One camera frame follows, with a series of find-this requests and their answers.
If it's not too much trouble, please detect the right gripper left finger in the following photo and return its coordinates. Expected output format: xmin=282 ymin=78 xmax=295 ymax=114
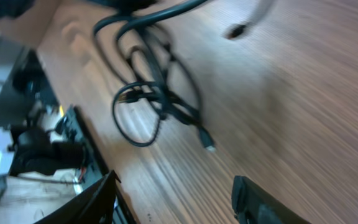
xmin=34 ymin=170 xmax=119 ymax=224

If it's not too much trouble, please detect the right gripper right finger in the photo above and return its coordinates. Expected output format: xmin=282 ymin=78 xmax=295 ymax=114
xmin=231 ymin=175 xmax=310 ymax=224

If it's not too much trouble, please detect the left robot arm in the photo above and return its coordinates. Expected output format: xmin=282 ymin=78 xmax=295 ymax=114
xmin=0 ymin=126 xmax=86 ymax=198

